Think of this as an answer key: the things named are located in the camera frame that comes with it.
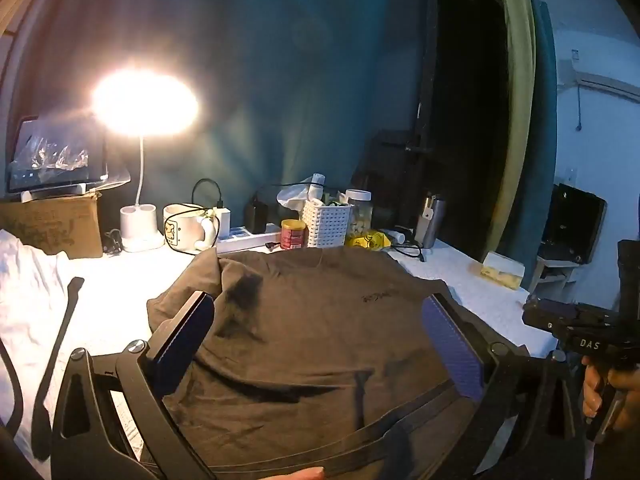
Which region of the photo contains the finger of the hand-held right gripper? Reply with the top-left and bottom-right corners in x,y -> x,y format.
522,296 -> 581,341

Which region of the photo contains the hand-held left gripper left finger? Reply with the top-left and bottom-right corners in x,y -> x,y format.
50,290 -> 216,480

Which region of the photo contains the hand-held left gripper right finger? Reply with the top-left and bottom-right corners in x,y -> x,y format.
420,292 -> 586,480

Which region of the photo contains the brown t-shirt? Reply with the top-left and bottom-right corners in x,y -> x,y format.
146,249 -> 558,480

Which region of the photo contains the person's right hand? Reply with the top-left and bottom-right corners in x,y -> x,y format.
581,355 -> 640,433

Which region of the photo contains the person's left hand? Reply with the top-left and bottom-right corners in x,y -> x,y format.
260,466 -> 326,480

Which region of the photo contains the white cartoon mug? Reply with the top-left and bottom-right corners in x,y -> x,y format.
163,203 -> 220,253

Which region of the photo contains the black box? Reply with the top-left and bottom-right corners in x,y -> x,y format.
542,183 -> 608,265

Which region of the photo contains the white power strip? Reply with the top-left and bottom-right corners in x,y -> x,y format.
216,223 -> 282,254

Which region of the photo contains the white desk lamp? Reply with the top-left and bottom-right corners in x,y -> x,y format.
91,71 -> 200,253

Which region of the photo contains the steel thermos bottle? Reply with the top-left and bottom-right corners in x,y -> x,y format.
419,192 -> 446,250

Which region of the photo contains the black power adapter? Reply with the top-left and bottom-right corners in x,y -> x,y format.
245,195 -> 267,234

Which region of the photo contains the yellow cloth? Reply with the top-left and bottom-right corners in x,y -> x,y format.
346,230 -> 392,250

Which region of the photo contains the red can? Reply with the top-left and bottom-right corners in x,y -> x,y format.
280,219 -> 307,251

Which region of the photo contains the clear jar with white lid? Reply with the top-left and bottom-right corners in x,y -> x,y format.
345,189 -> 373,237

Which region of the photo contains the cardboard box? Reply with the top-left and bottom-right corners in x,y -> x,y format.
0,192 -> 104,260

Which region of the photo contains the white plastic basket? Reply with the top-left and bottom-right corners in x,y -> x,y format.
302,199 -> 348,248

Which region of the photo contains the white tissue pack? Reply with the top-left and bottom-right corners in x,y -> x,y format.
277,172 -> 326,208

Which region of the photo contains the black bag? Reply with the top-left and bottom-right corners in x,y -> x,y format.
352,130 -> 426,231

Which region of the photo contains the yellow-green curtain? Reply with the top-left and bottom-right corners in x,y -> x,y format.
487,0 -> 538,266

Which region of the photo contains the tablet in clear plastic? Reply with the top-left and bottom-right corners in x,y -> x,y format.
7,116 -> 131,197

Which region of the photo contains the white air conditioner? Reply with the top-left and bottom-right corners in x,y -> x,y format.
572,74 -> 640,97

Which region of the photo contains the teal curtain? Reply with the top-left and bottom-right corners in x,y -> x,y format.
30,0 -> 441,241

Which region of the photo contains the thin black cable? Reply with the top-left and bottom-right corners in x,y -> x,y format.
390,225 -> 426,262

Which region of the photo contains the black charger cable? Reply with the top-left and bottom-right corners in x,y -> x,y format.
192,178 -> 224,209

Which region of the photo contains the thick black cable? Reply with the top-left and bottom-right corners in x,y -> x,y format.
0,337 -> 25,436

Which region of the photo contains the dark window frame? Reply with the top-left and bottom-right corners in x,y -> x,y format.
415,0 -> 511,241

